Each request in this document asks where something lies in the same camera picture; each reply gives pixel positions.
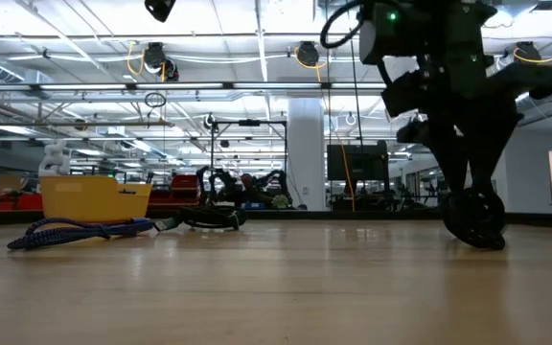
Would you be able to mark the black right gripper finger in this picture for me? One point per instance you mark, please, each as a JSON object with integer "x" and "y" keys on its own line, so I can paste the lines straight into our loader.
{"x": 489, "y": 158}
{"x": 451, "y": 158}

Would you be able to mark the black background robot arm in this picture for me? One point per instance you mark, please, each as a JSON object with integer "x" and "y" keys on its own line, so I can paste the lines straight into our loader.
{"x": 271, "y": 184}
{"x": 218, "y": 184}

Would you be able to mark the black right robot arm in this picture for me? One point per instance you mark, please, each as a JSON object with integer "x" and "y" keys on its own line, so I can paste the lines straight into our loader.
{"x": 453, "y": 24}

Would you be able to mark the long ceiling light bar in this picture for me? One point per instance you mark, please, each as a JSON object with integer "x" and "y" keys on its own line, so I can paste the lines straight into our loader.
{"x": 180, "y": 86}

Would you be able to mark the black equipment cabinet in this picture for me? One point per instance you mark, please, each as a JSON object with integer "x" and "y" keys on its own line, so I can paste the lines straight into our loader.
{"x": 357, "y": 163}

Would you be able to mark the white building pillar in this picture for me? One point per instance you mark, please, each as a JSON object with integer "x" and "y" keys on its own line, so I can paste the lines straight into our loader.
{"x": 306, "y": 153}

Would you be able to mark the red tool box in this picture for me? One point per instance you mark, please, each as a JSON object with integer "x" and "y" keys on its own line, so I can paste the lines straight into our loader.
{"x": 185, "y": 182}

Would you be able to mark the white robot figure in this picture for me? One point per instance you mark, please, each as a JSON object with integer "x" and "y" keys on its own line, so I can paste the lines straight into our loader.
{"x": 54, "y": 160}

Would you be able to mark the yellow plastic bin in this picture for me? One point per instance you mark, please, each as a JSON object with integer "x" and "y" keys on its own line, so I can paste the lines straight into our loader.
{"x": 89, "y": 199}

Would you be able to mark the beige cardboard box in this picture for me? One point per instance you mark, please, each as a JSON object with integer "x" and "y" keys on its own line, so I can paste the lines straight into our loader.
{"x": 10, "y": 183}

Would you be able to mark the red low cabinet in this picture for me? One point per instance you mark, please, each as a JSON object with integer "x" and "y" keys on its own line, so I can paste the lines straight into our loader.
{"x": 22, "y": 202}

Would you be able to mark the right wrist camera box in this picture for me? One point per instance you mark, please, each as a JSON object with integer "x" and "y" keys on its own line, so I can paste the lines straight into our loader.
{"x": 384, "y": 36}

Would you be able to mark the black aluminium table frame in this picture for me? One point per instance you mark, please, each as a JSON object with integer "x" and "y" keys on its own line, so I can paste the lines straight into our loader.
{"x": 328, "y": 215}

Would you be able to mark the black background rig frame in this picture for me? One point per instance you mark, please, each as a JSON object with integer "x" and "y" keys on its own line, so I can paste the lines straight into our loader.
{"x": 248, "y": 122}

